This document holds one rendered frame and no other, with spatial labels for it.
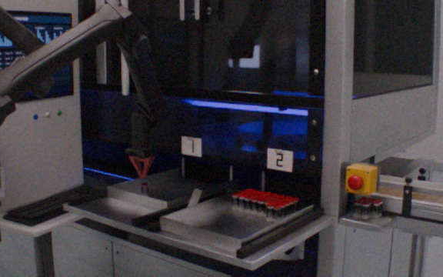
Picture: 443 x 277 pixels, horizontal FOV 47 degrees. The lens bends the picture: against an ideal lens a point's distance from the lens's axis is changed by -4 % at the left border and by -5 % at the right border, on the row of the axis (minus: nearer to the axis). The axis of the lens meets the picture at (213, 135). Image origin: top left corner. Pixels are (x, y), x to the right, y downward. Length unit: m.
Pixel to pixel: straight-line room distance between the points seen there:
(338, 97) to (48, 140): 1.06
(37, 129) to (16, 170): 0.17
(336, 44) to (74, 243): 1.47
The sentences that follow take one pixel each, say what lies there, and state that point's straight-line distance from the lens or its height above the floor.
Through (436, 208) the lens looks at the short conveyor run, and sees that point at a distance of 1.52.
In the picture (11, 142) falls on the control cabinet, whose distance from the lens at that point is 1.85.
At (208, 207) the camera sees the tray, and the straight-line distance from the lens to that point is 1.52.
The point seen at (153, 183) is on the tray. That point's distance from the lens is 1.83.
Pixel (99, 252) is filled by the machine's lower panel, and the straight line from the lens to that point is 2.26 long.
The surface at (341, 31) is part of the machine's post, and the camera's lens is 1.44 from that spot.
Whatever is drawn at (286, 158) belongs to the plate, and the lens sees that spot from 1.55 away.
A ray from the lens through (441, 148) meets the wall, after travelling 6.18.
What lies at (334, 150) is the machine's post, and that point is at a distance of 1.47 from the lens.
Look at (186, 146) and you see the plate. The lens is 1.77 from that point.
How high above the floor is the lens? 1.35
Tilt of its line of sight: 10 degrees down
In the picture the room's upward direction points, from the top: straight up
